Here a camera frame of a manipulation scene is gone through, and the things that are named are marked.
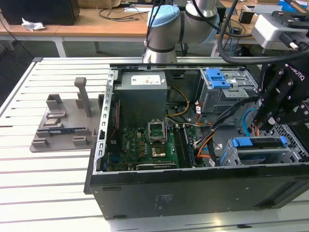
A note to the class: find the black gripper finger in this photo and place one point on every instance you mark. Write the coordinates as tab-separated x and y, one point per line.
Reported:
269	91
286	96

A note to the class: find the hard disk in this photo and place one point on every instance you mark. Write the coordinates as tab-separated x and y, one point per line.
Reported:
242	142

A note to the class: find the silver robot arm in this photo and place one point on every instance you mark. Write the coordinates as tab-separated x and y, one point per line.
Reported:
169	29

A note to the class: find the silver disk bay cage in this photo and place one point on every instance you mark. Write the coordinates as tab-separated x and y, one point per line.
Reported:
265	151

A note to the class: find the silver optical drive cage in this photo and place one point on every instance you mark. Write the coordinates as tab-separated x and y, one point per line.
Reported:
217	99

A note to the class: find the blue plastic drive latch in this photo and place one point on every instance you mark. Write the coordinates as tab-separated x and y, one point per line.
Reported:
217	81

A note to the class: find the wooden desk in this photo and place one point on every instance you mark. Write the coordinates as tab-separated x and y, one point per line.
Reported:
243	39
96	26

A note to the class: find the black square cup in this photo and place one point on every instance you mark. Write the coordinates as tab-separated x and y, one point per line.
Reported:
246	17

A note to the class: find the grey flat box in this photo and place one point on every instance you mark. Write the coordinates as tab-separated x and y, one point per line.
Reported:
264	9

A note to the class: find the blue cardboard box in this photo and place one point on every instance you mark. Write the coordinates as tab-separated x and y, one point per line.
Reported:
283	3

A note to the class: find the installed RAM stick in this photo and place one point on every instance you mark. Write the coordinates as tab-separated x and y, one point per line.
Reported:
189	149

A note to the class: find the black RAM slot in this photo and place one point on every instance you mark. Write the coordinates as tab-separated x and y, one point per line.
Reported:
178	147

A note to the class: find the CPU socket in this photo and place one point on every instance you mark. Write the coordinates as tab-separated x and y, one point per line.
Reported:
158	151

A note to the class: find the black PC case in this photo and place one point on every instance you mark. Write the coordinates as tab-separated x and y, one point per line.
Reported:
193	193

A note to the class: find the grey power supply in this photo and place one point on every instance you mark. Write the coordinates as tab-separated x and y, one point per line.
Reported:
140	99

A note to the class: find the black graphics card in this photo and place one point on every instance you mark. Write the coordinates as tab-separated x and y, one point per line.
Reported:
157	166

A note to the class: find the green motherboard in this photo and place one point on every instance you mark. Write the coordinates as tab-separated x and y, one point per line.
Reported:
135	147

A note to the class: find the black case fan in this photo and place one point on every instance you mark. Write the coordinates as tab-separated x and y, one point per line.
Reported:
113	125

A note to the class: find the grey parts rack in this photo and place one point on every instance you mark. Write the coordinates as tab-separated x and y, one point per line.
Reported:
67	120

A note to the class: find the blue RAM stick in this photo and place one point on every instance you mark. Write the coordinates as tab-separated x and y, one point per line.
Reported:
60	132

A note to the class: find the silver CPU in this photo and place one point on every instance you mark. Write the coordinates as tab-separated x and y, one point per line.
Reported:
51	122

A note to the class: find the black computer tower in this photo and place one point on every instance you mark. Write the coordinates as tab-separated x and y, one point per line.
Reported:
48	12

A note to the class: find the crumpled white paper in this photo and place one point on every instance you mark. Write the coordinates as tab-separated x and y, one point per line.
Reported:
32	25

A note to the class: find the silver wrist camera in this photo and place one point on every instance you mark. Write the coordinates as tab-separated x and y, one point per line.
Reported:
268	31

